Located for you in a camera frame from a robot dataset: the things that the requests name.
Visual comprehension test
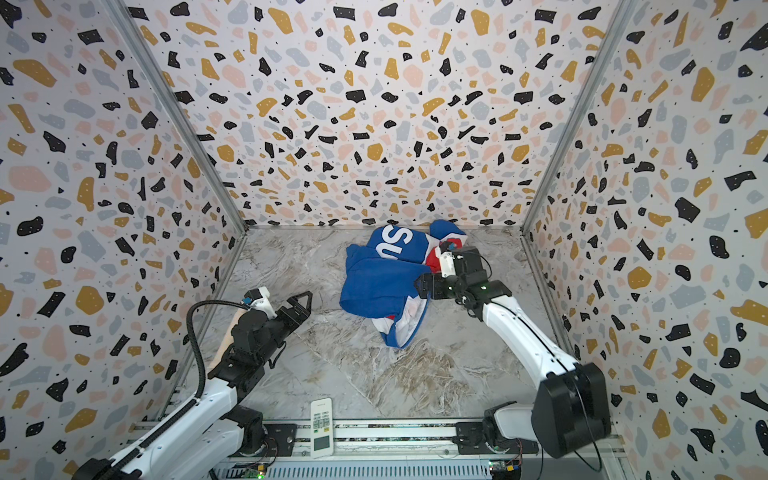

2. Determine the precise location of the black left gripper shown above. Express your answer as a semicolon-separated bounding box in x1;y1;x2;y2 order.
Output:
256;290;309;367

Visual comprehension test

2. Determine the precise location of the blue red white jacket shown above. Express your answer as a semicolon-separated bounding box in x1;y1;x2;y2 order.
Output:
339;220;467;349

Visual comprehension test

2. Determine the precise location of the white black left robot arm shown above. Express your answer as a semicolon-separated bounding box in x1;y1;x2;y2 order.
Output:
74;287;313;479

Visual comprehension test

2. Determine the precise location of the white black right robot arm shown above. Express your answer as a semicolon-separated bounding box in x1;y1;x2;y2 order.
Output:
414;242;612;458

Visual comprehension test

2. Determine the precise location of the beige wooden rolling pin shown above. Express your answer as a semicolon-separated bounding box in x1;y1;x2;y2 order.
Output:
207;309;246;373

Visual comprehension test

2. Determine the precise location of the white remote control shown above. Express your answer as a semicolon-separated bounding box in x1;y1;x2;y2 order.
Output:
310;398;334;459

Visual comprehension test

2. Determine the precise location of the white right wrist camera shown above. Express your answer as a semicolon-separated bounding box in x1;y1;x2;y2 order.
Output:
436;239;457;278

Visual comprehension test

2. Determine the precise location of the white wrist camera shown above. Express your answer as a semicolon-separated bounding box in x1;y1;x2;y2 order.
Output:
436;239;457;278
242;286;276;319

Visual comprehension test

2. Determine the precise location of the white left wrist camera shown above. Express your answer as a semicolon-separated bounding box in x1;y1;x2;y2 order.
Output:
242;286;276;319

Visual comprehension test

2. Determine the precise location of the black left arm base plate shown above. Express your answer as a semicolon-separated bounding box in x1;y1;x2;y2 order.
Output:
234;423;298;460

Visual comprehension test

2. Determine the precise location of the aluminium mounting rail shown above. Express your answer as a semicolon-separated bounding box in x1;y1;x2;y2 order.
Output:
201;418;634;479

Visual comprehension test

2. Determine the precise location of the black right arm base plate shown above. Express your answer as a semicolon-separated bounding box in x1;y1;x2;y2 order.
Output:
452;421;539;456

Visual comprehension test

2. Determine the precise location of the right aluminium corner post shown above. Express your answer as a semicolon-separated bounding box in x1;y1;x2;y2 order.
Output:
520;0;637;235

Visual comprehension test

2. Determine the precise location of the aluminium corner post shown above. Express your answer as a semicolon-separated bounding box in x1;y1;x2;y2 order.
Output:
102;1;248;236
520;0;637;235

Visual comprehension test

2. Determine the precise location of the left aluminium corner post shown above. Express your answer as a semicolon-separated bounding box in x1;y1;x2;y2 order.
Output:
102;1;248;236

